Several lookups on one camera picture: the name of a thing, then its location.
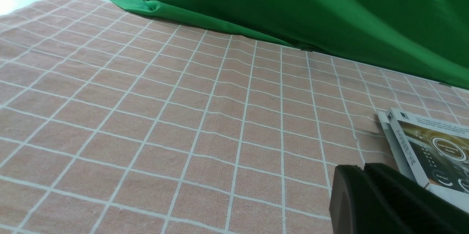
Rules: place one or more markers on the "self-driving book top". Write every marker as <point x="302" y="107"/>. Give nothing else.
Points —
<point x="437" y="152"/>

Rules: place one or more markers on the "green backdrop cloth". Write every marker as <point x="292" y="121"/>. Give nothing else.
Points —
<point x="424" y="38"/>

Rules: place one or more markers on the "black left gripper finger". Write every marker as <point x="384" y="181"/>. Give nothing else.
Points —
<point x="379" y="200"/>

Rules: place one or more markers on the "pink checkered tablecloth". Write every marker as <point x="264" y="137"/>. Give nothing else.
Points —
<point x="112" y="123"/>

